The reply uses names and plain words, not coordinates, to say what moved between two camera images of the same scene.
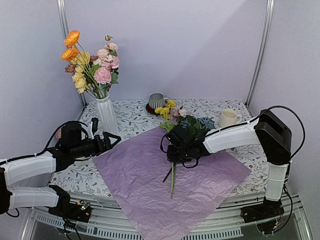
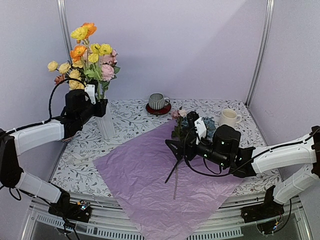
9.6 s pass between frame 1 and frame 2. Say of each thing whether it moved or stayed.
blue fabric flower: stayed
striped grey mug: stayed
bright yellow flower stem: moved
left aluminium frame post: stayed
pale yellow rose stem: moved
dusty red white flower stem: moved
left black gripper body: moved
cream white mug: stayed
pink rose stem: moved
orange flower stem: moved
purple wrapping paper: stayed
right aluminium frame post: stayed
